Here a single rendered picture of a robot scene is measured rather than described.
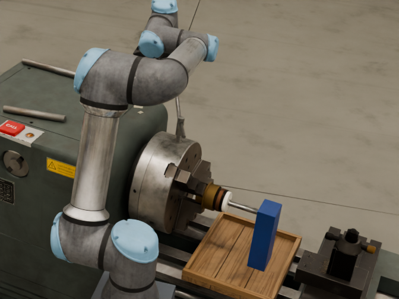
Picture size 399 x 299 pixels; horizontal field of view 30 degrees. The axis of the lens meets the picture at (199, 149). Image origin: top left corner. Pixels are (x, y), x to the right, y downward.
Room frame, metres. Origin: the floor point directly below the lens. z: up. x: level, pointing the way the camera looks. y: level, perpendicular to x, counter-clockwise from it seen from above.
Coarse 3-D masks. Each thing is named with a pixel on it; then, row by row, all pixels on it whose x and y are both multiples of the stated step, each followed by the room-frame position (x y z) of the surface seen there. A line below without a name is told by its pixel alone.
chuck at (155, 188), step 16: (160, 144) 1.99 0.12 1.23; (176, 144) 2.00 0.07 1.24; (192, 144) 2.02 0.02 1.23; (160, 160) 1.93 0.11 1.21; (176, 160) 1.93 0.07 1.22; (192, 160) 2.04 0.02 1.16; (144, 176) 1.90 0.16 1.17; (160, 176) 1.89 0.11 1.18; (144, 192) 1.87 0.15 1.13; (160, 192) 1.86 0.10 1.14; (176, 192) 1.93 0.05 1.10; (144, 208) 1.86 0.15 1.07; (160, 208) 1.85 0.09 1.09; (176, 208) 1.95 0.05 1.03; (160, 224) 1.85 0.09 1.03
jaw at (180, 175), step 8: (168, 168) 1.91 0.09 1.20; (176, 168) 1.91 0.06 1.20; (168, 176) 1.89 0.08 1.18; (176, 176) 1.90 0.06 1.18; (184, 176) 1.90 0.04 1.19; (184, 184) 1.89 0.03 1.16; (192, 184) 1.92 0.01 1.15; (200, 184) 1.95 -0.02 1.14; (192, 192) 1.93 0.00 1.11; (200, 192) 1.92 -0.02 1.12
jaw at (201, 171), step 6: (198, 162) 2.10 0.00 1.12; (204, 162) 2.10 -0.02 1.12; (210, 162) 2.10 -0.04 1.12; (198, 168) 2.07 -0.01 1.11; (204, 168) 2.07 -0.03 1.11; (192, 174) 2.04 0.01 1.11; (198, 174) 2.04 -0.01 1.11; (204, 174) 2.04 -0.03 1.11; (210, 174) 2.05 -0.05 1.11; (204, 180) 2.01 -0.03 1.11; (210, 180) 2.01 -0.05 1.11
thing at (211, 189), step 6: (210, 186) 1.96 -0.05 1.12; (216, 186) 1.96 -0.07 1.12; (204, 192) 1.94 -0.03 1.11; (210, 192) 1.94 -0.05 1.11; (216, 192) 1.94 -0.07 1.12; (222, 192) 1.94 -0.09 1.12; (198, 198) 1.94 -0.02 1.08; (204, 198) 1.93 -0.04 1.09; (210, 198) 1.92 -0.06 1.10; (216, 198) 1.93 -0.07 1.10; (222, 198) 1.92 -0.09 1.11; (204, 204) 1.92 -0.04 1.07; (210, 204) 1.92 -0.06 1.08; (216, 204) 1.92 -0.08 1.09; (216, 210) 1.92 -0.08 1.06
